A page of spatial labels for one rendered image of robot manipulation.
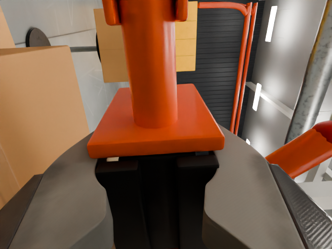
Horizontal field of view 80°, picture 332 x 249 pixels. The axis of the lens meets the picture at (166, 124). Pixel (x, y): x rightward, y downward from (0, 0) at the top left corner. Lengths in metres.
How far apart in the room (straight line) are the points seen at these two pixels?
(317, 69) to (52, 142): 5.91
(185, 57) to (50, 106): 7.37
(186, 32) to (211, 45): 3.78
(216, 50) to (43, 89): 11.00
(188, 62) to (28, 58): 7.43
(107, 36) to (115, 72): 0.30
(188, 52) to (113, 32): 5.80
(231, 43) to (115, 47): 9.72
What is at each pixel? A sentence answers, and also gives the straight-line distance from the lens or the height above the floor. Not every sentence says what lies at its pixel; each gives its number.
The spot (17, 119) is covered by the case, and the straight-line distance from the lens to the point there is 0.22.
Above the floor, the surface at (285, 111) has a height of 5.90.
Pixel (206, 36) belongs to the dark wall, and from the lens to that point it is 10.97.
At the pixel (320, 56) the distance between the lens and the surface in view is 5.95.
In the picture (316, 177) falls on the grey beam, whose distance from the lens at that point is 3.36.
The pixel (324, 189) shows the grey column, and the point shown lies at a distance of 2.13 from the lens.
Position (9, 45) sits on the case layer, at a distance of 1.05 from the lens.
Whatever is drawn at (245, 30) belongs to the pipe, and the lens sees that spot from 8.30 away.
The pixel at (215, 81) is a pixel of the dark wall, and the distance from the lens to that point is 11.55.
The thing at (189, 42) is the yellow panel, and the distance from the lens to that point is 7.53.
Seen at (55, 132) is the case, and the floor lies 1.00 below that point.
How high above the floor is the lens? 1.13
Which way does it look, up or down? 1 degrees up
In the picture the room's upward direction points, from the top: 87 degrees clockwise
